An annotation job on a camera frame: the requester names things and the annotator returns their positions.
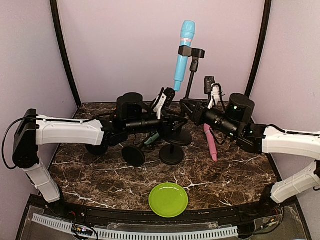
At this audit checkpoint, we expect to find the black stand of blue microphone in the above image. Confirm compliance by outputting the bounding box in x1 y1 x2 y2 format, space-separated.
165 45 205 147

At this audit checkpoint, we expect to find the pink toy microphone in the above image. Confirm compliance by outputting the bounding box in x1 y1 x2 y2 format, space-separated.
203 124 218 162

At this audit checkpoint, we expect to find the black stand of pink microphone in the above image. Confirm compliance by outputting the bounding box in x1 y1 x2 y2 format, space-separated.
159 144 185 165

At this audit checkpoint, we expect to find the blue toy microphone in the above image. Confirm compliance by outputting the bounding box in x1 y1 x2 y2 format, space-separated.
173 20 196 92

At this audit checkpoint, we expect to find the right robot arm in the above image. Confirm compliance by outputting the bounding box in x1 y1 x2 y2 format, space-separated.
180 93 320 217

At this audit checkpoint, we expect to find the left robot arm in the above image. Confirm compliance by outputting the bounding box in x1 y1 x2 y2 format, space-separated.
12 88 188 218

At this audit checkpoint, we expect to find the teal toy microphone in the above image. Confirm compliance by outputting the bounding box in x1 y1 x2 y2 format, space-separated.
144 132 160 146

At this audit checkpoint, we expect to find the black stand of teal microphone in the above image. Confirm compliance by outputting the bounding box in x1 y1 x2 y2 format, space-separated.
121 142 146 168

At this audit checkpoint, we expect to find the black stand of orange microphone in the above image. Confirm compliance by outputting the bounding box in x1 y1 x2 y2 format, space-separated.
85 144 108 156

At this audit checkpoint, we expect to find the green plate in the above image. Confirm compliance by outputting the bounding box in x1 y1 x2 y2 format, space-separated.
148 182 189 218

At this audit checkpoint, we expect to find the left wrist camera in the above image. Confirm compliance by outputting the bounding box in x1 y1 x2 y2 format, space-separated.
149 87 176 120

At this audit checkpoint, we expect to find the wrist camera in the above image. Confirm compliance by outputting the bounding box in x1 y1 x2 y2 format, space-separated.
204 76 224 109
149 87 176 120

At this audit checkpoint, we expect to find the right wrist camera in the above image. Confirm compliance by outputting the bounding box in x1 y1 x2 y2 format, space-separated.
204 76 224 109

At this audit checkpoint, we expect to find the black front rail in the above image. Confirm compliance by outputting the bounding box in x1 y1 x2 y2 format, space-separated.
44 202 281 226

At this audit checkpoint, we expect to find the white slotted cable duct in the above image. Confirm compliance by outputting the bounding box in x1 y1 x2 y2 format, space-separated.
31 213 239 240

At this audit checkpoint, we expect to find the right black frame post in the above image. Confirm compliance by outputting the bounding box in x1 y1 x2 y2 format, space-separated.
244 0 272 98

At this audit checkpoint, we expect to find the black frame post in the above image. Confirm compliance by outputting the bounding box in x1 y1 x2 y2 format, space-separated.
244 0 272 98
49 0 82 108

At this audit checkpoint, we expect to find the left black frame post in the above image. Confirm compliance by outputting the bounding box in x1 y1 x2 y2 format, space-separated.
49 0 82 108

